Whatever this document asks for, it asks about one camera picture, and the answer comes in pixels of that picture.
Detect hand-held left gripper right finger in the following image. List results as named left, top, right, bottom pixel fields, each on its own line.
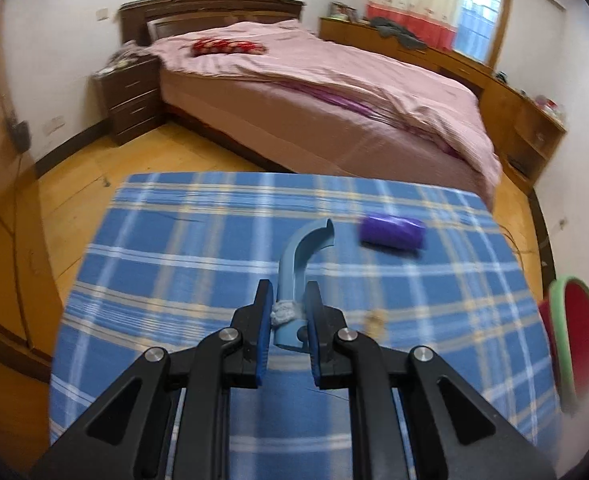
left=302, top=281, right=558, bottom=480

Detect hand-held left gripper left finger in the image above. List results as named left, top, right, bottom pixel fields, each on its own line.
left=28, top=279, right=275, bottom=480

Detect light blue plastic piece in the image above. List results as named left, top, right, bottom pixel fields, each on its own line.
left=272, top=217, right=336, bottom=353

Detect watermelon style bin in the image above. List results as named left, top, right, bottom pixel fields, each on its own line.
left=539, top=276, right=589, bottom=413

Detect blue plaid blanket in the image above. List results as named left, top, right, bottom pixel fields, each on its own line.
left=49, top=172, right=565, bottom=480

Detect purple wrapper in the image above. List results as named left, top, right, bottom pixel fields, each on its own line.
left=359, top=214, right=425, bottom=253

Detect bed with mauve sheet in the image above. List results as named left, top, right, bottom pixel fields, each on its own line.
left=157, top=20, right=503, bottom=211

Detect purple striped sheet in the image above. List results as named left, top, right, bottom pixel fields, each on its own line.
left=287, top=82, right=470, bottom=161

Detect dark wooden nightstand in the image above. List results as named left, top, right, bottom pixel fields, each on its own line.
left=92, top=55, right=165, bottom=147

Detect pink quilt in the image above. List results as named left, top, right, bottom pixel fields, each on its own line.
left=147, top=19, right=500, bottom=196

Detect red patterned pillow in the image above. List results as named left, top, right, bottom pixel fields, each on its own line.
left=191, top=37, right=268, bottom=57

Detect long wooden desk cabinet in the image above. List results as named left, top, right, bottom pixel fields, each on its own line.
left=319, top=16, right=568, bottom=196

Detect pale crumpled cloth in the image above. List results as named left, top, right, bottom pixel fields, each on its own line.
left=97, top=40, right=148, bottom=73

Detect grey clothes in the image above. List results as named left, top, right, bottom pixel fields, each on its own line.
left=369, top=16, right=428, bottom=51

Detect black power adapter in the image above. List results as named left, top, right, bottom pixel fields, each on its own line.
left=12, top=120, right=31, bottom=153

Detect standing photo frames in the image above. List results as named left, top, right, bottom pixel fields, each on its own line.
left=329, top=1, right=359, bottom=22

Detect pink items on shelf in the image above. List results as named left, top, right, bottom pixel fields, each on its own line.
left=535, top=94, right=568, bottom=121

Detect dark wooden headboard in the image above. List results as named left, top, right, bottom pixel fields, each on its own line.
left=118, top=0, right=305, bottom=48

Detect red and white curtain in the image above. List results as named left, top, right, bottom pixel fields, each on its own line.
left=365, top=0, right=468, bottom=51

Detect window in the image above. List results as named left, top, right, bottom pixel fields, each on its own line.
left=452, top=0, right=515, bottom=68

